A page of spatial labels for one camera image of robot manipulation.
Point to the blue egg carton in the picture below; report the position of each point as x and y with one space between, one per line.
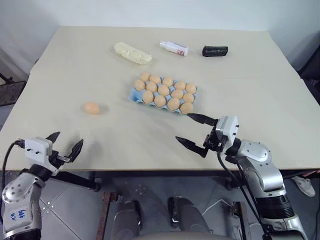
136 96

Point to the dark chair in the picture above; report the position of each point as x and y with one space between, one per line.
311 75

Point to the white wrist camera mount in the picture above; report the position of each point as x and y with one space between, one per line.
37 147
228 127

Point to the brown egg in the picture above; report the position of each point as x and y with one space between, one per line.
179 85
151 87
186 108
145 76
91 108
163 90
188 97
173 104
177 94
147 96
167 80
190 88
155 79
160 100
139 85

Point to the black metal frame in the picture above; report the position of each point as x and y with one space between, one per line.
10 92

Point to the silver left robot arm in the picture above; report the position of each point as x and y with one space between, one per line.
18 190

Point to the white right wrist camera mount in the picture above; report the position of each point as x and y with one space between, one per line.
228 127

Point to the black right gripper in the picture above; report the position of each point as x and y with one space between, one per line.
213 142

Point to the black table caster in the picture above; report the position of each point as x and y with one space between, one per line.
230 184

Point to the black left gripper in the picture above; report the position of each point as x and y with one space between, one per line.
55 161

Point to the rusty metal bar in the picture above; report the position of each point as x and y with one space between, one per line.
240 220
106 215

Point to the white sneaker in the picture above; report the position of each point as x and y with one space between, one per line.
303 186

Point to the black table frame leg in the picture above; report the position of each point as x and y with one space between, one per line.
77 180

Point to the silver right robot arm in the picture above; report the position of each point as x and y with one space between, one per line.
260 155

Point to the white bottle with pink label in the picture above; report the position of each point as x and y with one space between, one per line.
175 47

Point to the dark rounded robot foot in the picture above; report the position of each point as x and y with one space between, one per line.
127 217

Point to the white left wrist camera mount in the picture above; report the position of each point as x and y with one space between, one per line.
37 147

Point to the black rolled bag bundle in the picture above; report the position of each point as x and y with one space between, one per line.
215 51

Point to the pale yellow plastic food bag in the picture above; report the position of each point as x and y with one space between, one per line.
132 53

